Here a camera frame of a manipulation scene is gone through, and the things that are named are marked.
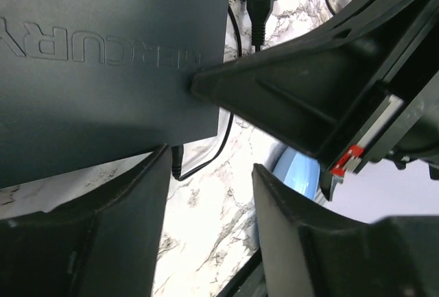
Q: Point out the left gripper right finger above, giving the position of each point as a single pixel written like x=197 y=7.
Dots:
x=308 y=250

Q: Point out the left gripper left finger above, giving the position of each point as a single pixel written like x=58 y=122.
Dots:
x=104 y=243

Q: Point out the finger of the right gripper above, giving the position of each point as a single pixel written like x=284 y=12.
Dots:
x=360 y=88

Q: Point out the black network switch box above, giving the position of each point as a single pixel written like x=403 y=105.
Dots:
x=86 y=82

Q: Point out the black two-pin plug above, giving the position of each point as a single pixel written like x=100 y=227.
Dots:
x=259 y=12

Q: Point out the blue plastic plate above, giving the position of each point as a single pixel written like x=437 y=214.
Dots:
x=298 y=172

